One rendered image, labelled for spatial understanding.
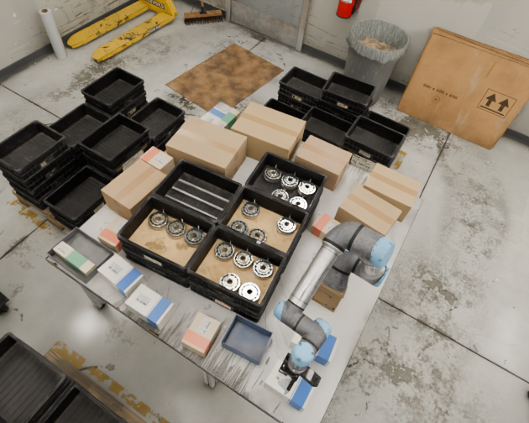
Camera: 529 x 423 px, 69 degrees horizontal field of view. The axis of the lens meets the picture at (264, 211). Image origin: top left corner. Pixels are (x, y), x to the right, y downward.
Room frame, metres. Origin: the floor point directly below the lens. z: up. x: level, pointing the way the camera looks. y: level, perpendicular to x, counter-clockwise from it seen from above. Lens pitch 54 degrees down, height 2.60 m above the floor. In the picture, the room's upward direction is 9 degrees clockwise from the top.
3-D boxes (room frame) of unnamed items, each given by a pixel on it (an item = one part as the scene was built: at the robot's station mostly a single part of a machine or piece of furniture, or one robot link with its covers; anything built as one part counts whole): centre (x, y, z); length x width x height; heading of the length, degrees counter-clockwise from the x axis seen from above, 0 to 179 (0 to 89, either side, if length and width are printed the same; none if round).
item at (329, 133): (2.48, -0.39, 0.31); 0.40 x 0.30 x 0.34; 66
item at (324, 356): (0.61, -0.33, 0.75); 0.20 x 0.12 x 0.09; 70
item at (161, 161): (1.53, 0.69, 0.81); 0.16 x 0.12 x 0.07; 64
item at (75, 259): (0.86, 0.94, 0.73); 0.24 x 0.06 x 0.06; 64
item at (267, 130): (1.91, 0.05, 0.80); 0.40 x 0.30 x 0.20; 73
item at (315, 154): (1.76, -0.32, 0.78); 0.30 x 0.22 x 0.16; 67
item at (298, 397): (0.40, -0.23, 0.75); 0.20 x 0.12 x 0.09; 66
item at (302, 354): (0.41, -0.21, 1.18); 0.09 x 0.08 x 0.11; 149
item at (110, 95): (2.43, 1.33, 0.37); 0.40 x 0.30 x 0.45; 156
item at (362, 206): (1.38, -0.60, 0.78); 0.30 x 0.22 x 0.16; 59
